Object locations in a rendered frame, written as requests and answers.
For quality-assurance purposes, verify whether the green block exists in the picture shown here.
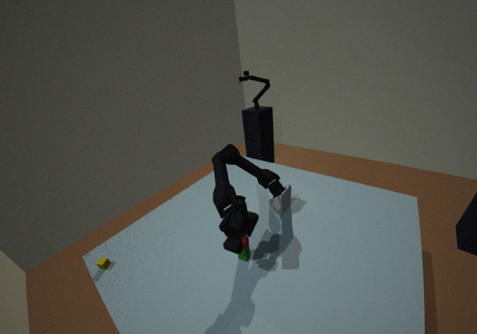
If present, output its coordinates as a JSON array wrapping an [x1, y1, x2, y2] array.
[[238, 250, 250, 262], [240, 245, 250, 256]]

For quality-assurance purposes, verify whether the small yellow block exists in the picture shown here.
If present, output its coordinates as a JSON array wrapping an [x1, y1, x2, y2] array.
[[97, 257, 111, 270]]

